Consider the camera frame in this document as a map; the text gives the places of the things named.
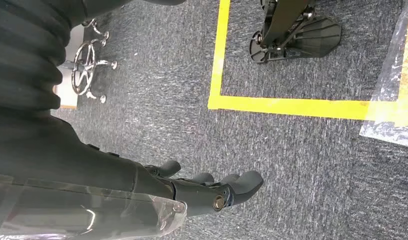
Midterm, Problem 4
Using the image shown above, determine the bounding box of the white board panel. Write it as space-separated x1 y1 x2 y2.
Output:
53 24 86 110

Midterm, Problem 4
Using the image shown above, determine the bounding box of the chrome chair base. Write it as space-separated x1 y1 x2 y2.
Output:
70 18 119 104

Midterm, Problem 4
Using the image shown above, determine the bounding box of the right wrist clear guard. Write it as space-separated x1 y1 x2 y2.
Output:
0 172 188 240

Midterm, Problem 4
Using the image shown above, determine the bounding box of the yellow floor tape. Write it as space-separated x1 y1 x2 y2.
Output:
207 0 408 127

